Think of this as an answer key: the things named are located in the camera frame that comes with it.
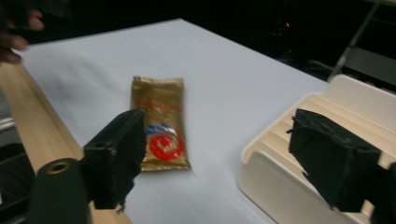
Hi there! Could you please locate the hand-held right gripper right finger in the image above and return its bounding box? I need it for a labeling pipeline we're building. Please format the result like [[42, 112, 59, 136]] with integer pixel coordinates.
[[286, 107, 383, 214]]

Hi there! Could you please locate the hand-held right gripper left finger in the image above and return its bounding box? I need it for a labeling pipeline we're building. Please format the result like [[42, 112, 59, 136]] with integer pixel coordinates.
[[81, 107, 148, 214]]

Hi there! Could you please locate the cream plastic rack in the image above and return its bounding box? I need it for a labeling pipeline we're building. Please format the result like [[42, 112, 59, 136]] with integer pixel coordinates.
[[237, 74, 396, 224]]

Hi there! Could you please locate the gold snack packet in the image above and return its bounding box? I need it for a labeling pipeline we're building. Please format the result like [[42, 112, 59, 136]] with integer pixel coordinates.
[[130, 76, 192, 173]]

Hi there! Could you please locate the metal stand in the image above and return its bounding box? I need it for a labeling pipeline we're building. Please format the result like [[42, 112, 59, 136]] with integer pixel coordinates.
[[326, 0, 387, 82]]

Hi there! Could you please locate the wooden table edge rail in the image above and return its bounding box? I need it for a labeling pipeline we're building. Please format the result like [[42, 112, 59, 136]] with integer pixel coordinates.
[[0, 62, 134, 224]]

